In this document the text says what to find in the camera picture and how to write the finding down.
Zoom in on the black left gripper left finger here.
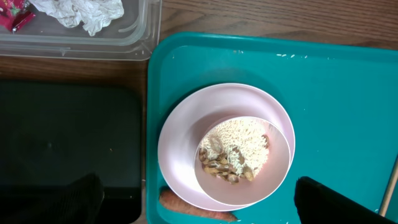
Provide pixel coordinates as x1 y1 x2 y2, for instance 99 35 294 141
1 174 104 224

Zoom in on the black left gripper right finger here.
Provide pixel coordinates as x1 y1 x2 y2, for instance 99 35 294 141
294 176 395 224

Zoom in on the wooden chopstick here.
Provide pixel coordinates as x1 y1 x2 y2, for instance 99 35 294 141
378 158 397 217

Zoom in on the pink bowl with food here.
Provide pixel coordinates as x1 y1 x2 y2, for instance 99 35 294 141
194 116 292 206

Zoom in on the red snack wrapper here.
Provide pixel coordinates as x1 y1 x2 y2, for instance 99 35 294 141
0 0 35 33

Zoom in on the clear plastic waste bin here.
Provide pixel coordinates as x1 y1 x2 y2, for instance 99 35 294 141
1 0 162 61

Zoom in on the black tray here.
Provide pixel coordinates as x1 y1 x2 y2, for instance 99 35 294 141
1 81 142 223

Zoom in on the orange carrot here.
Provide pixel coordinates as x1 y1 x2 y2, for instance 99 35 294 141
159 188 238 222

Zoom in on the teal plastic tray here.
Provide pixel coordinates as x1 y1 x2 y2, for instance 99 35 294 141
146 32 397 223

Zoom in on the pink plate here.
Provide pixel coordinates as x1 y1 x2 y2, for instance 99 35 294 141
158 83 295 212

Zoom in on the crumpled white paper in bin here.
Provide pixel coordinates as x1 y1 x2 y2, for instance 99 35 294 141
30 0 124 36

